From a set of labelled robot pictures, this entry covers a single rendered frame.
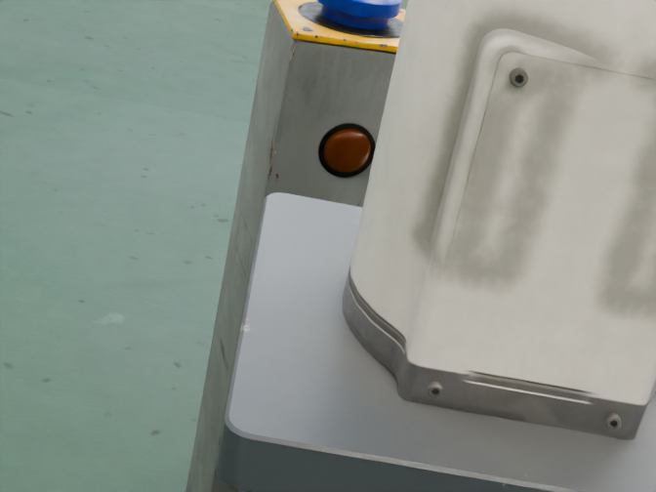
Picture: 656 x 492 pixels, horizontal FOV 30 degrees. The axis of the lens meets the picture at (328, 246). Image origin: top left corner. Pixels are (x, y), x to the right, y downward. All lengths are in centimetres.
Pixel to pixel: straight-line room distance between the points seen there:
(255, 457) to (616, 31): 13
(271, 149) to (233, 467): 30
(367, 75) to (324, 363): 26
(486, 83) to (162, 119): 106
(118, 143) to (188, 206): 15
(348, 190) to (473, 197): 30
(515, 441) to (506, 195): 6
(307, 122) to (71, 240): 50
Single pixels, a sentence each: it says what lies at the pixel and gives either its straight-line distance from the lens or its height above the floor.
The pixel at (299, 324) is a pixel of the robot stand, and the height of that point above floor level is 30.
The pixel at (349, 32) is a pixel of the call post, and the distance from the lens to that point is 56.
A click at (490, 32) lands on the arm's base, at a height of 39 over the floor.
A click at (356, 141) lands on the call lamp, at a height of 27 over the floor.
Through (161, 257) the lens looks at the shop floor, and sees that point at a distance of 102.
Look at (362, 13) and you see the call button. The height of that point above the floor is 32.
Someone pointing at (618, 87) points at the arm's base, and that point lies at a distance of 28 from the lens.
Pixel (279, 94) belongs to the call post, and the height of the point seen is 28.
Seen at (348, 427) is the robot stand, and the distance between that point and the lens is 29.
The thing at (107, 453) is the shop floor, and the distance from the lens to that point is 78.
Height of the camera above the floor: 46
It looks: 25 degrees down
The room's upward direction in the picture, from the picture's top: 12 degrees clockwise
